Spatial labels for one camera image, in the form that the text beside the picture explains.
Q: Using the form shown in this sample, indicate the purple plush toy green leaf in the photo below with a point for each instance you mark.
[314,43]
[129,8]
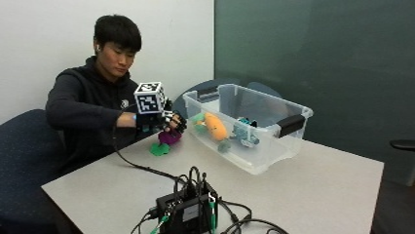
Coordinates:
[167,138]

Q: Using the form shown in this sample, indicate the orange plush carrot toy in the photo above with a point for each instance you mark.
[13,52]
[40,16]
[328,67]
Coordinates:
[215,126]

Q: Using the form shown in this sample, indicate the white cube with black markers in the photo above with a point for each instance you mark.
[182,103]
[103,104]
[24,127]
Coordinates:
[149,99]

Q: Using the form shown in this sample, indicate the blue fabric chair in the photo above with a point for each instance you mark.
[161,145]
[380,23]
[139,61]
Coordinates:
[25,162]
[263,89]
[198,85]

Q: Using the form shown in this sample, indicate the small green plush piece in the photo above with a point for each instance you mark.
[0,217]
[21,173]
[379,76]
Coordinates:
[223,147]

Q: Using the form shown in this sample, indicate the teal plush toy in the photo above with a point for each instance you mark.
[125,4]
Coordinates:
[243,133]

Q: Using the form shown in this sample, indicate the clear plastic storage bin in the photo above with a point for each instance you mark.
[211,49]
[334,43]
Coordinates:
[259,152]

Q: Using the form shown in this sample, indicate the the person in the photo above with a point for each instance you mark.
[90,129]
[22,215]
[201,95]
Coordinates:
[86,97]

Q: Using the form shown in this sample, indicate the black electronics box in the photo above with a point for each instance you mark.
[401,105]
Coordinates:
[187,211]

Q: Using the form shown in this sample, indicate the white earbud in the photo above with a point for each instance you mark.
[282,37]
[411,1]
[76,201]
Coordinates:
[97,47]

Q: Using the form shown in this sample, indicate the black chair armrest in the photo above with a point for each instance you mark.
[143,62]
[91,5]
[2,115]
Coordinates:
[403,144]

